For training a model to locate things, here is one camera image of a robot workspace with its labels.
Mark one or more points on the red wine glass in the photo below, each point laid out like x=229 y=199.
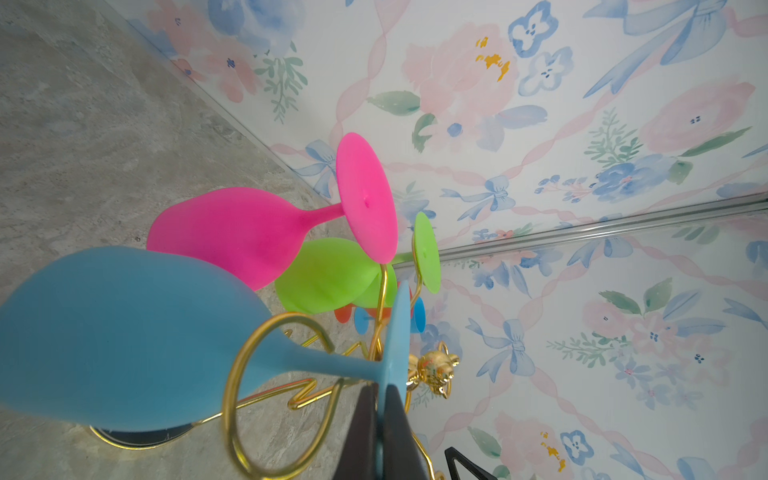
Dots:
x=345 y=314

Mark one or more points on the pink wine glass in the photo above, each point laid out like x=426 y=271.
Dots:
x=256 y=235

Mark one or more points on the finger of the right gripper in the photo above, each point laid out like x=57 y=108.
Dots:
x=454 y=458

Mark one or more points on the right aluminium corner post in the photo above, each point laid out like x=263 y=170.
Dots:
x=673 y=217

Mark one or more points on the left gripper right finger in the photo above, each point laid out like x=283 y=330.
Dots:
x=400 y=457

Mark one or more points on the bright blue wine glass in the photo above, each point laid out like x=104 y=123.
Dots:
x=363 y=317

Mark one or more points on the green wine glass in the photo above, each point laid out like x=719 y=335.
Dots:
x=330 y=273
x=370 y=297

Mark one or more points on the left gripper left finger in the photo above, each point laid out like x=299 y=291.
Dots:
x=357 y=460

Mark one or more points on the teal blue wine glass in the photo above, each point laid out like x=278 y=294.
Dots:
x=134 y=340

